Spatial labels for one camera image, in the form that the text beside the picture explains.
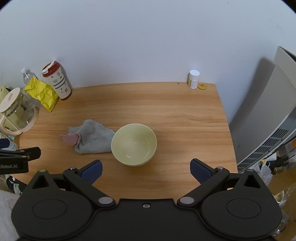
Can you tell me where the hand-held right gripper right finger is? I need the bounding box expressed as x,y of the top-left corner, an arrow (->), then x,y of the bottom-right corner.
176,159 -> 270,207

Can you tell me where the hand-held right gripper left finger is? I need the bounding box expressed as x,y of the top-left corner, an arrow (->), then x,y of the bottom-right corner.
24,159 -> 116,209

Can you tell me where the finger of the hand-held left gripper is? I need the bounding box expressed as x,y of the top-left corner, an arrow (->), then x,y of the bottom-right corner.
0,147 -> 41,162

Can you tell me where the grey cleaning cloth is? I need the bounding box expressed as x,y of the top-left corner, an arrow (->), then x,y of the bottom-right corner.
60,119 -> 115,154

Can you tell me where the pale green ceramic bowl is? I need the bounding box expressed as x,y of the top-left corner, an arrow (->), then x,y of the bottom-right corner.
111,123 -> 158,167

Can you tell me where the small blue white container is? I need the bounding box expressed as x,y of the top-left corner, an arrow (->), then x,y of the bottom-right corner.
0,138 -> 18,151

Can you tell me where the glass kettle cream lid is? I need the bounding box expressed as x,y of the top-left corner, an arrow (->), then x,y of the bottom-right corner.
0,87 -> 39,136

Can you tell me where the white fabric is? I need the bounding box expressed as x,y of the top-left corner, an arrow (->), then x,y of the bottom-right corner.
0,190 -> 21,241

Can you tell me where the crumpled yellow foil bag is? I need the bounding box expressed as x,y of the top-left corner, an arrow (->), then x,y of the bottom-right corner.
24,77 -> 59,113

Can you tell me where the white plastic bag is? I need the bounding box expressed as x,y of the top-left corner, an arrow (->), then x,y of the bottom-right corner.
252,160 -> 273,186

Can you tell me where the pale green packet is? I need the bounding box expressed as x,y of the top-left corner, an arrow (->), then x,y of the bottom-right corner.
0,86 -> 13,98

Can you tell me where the red lid patterned tumbler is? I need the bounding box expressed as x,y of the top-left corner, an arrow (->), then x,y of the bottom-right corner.
42,61 -> 72,101

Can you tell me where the clear plastic water bottle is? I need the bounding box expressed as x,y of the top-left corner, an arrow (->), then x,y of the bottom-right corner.
20,67 -> 38,86

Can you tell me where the brown cardboard box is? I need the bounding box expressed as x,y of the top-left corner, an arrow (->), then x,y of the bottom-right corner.
266,167 -> 296,197

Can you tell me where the white pill bottle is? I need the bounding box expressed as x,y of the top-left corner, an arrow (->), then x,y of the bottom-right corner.
187,70 -> 200,89

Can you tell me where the white air purifier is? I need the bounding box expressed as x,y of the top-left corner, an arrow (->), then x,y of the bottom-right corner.
236,46 -> 296,173

